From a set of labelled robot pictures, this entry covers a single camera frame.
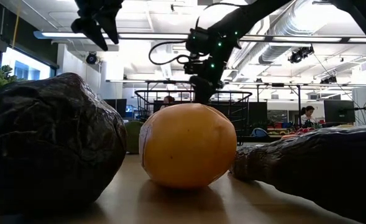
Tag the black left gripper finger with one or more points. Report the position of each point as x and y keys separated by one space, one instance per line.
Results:
x=111 y=21
x=88 y=29

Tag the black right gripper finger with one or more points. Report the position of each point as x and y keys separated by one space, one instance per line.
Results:
x=205 y=90

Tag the yellow orange mango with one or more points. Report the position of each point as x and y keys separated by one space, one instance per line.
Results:
x=185 y=146

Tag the small orange fruit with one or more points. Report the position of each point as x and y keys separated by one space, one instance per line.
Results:
x=290 y=136

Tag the large dark green fruit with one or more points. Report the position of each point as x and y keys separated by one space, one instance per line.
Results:
x=46 y=140

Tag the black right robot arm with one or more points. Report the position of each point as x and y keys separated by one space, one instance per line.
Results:
x=248 y=15

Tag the black ceiling spot lamp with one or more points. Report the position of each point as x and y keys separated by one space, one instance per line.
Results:
x=329 y=80
x=300 y=54
x=91 y=58

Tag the long ceiling light strip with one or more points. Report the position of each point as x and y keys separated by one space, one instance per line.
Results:
x=55 y=34

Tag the person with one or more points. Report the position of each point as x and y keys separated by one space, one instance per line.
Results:
x=307 y=119
x=169 y=100

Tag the blue chair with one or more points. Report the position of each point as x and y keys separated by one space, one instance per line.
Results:
x=259 y=132

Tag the window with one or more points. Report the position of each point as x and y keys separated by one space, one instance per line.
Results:
x=24 y=67

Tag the red storage bin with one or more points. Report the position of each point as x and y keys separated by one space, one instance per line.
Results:
x=278 y=125

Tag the black computer monitor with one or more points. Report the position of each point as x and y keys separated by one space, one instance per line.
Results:
x=117 y=107
x=339 y=110

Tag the blue storage bin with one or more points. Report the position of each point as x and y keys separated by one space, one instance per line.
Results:
x=287 y=125

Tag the silver ventilation duct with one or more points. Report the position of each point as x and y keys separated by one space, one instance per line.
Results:
x=286 y=49

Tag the black background metal frame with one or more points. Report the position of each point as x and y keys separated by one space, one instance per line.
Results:
x=299 y=102

